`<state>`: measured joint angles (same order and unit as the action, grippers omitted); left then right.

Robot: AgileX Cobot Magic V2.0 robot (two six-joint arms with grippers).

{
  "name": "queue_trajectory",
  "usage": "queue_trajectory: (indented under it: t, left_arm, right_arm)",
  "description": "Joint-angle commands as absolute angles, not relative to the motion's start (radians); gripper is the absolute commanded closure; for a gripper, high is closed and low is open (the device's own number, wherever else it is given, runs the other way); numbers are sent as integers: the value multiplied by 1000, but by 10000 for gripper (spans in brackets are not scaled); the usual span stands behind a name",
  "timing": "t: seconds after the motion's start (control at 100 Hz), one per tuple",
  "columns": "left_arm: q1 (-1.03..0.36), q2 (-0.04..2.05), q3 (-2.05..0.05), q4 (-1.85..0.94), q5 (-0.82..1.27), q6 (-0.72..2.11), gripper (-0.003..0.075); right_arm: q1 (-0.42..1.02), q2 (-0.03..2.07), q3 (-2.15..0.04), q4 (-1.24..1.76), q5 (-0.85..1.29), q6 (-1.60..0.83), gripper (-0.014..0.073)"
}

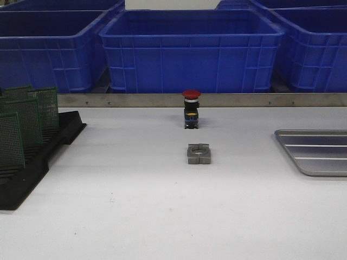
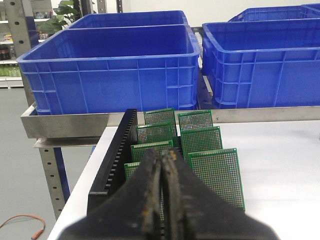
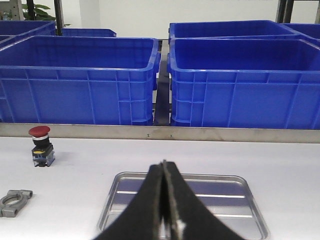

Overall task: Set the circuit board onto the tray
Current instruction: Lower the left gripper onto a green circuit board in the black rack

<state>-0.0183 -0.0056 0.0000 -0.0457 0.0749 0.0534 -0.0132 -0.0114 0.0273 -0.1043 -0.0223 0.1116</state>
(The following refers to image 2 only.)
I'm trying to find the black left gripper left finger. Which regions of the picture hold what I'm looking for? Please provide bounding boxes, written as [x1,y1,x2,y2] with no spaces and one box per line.
[58,149,161,240]

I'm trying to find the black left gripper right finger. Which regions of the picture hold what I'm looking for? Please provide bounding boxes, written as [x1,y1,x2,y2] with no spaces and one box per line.
[161,148,279,240]

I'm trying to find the green perfboard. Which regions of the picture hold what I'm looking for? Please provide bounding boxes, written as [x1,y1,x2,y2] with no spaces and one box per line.
[143,108,178,137]
[177,109,213,131]
[124,162,140,180]
[136,121,173,144]
[180,126,223,162]
[188,148,246,211]
[130,140,174,163]

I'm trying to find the black slotted board rack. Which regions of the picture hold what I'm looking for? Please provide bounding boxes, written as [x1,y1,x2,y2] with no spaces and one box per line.
[86,108,183,240]

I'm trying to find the blue plastic crate left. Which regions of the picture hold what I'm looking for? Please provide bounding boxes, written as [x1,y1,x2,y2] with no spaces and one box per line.
[17,25,200,115]

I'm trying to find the blue plastic crate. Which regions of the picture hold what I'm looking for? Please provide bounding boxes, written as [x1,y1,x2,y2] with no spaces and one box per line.
[17,25,200,115]
[202,18,320,109]

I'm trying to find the blue plastic crate middle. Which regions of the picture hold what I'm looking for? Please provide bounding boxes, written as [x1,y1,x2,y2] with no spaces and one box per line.
[202,18,320,109]

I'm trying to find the blue crate behind left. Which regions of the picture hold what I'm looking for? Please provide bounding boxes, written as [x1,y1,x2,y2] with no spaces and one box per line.
[68,10,188,29]

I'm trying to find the green potted plant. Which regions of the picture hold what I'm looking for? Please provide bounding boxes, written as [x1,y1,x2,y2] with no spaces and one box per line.
[37,0,81,36]

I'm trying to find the background goods shelf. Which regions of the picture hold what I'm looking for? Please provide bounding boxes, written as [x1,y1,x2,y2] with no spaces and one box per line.
[0,0,53,89]

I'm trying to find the blue crate behind middle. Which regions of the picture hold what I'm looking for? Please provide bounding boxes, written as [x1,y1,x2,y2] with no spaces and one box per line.
[229,5,320,22]

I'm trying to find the blue crate behind right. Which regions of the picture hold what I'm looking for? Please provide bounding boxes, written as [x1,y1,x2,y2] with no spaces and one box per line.
[301,3,320,14]

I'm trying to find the orange cable on floor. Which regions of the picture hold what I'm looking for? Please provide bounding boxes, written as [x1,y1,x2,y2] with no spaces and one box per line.
[0,214,47,240]

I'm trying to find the steel shelf frame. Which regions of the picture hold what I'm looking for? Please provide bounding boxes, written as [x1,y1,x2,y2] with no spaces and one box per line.
[4,0,320,219]

